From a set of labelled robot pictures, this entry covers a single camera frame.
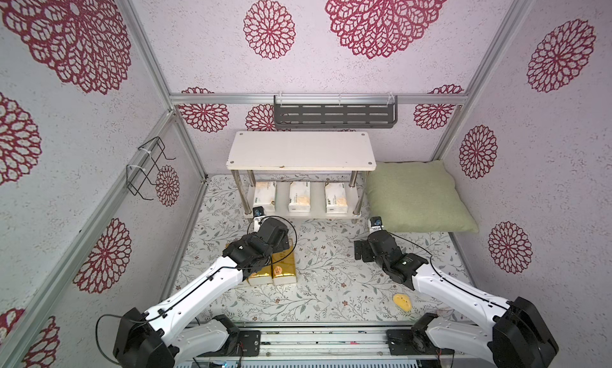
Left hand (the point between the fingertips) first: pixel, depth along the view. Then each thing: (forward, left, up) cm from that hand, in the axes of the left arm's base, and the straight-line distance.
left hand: (270, 237), depth 80 cm
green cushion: (+20, -57, -5) cm, 61 cm away
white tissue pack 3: (+19, -24, -4) cm, 31 cm away
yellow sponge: (-17, -45, -13) cm, 50 cm away
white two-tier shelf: (+45, -10, -17) cm, 49 cm away
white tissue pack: (+23, +5, -6) cm, 24 cm away
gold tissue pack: (-10, +3, -10) cm, 14 cm away
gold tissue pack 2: (-6, -4, -9) cm, 12 cm away
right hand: (+2, -33, -5) cm, 34 cm away
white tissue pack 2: (+20, -9, -5) cm, 23 cm away
